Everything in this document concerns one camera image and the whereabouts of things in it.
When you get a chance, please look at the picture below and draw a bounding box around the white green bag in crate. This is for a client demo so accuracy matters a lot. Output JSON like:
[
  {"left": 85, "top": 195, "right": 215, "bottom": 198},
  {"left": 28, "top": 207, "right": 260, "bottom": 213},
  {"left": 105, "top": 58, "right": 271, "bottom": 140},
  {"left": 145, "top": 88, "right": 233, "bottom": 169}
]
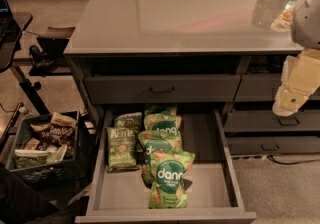
[{"left": 14, "top": 149, "right": 48, "bottom": 168}]

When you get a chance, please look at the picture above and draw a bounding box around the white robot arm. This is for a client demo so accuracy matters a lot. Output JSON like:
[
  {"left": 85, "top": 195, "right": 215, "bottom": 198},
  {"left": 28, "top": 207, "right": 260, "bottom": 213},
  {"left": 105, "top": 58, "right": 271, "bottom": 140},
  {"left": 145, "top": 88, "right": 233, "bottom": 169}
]
[{"left": 271, "top": 0, "right": 320, "bottom": 117}]

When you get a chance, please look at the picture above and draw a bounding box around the grey counter cabinet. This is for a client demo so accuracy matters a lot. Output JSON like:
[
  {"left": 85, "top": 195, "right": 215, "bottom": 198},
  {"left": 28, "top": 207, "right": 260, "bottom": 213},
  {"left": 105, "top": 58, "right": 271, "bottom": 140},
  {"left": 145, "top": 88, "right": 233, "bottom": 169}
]
[{"left": 63, "top": 0, "right": 320, "bottom": 156}]

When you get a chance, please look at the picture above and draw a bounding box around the grey right bottom drawer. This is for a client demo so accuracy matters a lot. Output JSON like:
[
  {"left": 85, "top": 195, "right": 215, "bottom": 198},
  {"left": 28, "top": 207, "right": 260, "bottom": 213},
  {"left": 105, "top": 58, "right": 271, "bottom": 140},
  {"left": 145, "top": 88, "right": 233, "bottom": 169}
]
[{"left": 227, "top": 136, "right": 320, "bottom": 156}]

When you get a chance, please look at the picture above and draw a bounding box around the black desk with stand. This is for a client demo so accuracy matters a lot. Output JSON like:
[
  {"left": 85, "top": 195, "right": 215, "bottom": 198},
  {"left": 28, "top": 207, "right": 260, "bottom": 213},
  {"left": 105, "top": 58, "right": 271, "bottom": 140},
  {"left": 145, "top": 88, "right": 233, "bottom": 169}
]
[{"left": 0, "top": 0, "right": 49, "bottom": 114}]

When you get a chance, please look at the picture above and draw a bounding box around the green dang chip bag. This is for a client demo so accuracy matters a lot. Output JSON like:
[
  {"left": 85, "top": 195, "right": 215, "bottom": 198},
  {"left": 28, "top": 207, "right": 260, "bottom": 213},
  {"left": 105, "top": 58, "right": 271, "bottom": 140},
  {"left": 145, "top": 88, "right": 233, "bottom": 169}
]
[
  {"left": 149, "top": 150, "right": 195, "bottom": 209},
  {"left": 144, "top": 113, "right": 182, "bottom": 135},
  {"left": 138, "top": 130, "right": 182, "bottom": 184}
]

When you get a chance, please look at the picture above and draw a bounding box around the grey top right drawer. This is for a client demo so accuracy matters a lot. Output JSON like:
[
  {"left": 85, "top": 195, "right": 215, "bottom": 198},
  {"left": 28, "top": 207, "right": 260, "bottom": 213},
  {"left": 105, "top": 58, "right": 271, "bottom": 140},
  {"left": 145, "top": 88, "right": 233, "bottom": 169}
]
[{"left": 234, "top": 73, "right": 320, "bottom": 102}]

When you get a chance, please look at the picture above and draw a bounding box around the tan snack bag in crate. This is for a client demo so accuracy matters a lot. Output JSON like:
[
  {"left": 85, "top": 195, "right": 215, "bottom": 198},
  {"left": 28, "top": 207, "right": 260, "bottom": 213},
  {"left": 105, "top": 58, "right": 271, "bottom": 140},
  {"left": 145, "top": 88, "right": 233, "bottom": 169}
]
[{"left": 51, "top": 112, "right": 77, "bottom": 128}]

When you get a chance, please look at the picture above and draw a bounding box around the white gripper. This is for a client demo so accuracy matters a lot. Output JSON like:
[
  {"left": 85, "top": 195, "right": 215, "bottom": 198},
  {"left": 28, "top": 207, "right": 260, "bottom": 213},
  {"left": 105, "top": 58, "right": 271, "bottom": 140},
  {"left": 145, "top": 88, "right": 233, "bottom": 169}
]
[{"left": 272, "top": 49, "right": 320, "bottom": 117}]

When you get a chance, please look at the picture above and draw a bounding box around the grey right middle drawer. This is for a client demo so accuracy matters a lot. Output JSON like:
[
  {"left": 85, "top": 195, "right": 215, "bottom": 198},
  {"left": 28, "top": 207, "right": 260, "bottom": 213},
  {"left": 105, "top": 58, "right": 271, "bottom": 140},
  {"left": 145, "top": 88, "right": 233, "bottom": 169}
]
[{"left": 224, "top": 111, "right": 320, "bottom": 133}]

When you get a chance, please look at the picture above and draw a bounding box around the open grey middle drawer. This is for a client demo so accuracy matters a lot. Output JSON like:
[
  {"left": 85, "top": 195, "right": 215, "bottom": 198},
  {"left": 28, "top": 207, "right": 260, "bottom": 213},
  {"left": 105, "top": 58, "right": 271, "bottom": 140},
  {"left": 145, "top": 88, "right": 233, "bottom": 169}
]
[{"left": 75, "top": 105, "right": 256, "bottom": 224}]

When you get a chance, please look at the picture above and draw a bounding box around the green Kettle jalapeno chip bag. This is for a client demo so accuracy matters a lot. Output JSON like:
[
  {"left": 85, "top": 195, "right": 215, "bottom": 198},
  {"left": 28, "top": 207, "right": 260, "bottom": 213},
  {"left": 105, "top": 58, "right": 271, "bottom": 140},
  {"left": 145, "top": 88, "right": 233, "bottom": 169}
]
[{"left": 107, "top": 127, "right": 137, "bottom": 171}]

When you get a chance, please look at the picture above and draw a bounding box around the rearmost green chip bag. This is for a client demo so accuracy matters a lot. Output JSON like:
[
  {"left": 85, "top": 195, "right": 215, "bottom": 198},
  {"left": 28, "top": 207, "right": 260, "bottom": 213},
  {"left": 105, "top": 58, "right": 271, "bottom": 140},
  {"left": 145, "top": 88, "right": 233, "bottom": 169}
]
[{"left": 144, "top": 104, "right": 177, "bottom": 116}]

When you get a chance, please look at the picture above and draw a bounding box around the black cable on floor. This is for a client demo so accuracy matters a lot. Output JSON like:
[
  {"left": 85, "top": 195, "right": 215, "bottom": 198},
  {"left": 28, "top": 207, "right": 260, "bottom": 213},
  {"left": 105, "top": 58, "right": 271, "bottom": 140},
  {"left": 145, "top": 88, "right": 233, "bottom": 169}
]
[{"left": 267, "top": 155, "right": 320, "bottom": 166}]

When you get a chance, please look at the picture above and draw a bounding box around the rear green Dang chip bag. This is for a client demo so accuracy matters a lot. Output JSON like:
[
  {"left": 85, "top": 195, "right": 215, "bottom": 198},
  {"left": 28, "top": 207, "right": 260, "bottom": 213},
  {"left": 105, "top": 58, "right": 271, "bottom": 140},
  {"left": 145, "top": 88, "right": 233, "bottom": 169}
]
[{"left": 144, "top": 113, "right": 182, "bottom": 135}]

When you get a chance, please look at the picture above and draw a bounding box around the grey top left drawer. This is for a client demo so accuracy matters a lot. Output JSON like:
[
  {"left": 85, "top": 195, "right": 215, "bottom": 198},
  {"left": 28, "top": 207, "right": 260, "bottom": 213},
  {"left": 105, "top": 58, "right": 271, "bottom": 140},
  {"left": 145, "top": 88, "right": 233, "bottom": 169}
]
[{"left": 84, "top": 74, "right": 241, "bottom": 104}]

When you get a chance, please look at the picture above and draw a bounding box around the dark green plastic crate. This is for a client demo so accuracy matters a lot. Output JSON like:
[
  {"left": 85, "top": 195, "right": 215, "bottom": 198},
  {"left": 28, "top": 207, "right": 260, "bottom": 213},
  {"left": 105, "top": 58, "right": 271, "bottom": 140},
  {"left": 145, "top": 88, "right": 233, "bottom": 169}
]
[{"left": 6, "top": 111, "right": 89, "bottom": 187}]

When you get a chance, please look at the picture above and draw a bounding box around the front green Dang chip bag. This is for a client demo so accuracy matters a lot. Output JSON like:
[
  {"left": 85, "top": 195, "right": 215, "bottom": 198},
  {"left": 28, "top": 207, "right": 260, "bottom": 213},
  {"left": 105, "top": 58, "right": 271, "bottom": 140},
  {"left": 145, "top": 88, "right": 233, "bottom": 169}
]
[{"left": 149, "top": 150, "right": 195, "bottom": 209}]

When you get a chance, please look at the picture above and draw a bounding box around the brown snack bag in crate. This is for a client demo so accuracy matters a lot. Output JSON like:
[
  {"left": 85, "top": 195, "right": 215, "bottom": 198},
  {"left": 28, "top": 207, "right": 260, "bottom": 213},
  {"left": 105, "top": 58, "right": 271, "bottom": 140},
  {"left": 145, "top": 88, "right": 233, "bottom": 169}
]
[{"left": 50, "top": 126, "right": 75, "bottom": 157}]

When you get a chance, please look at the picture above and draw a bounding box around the middle green Dang chip bag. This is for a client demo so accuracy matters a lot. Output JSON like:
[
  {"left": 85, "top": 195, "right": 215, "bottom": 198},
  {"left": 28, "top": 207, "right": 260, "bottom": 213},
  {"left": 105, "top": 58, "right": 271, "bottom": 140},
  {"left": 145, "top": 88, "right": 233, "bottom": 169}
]
[{"left": 138, "top": 130, "right": 182, "bottom": 184}]

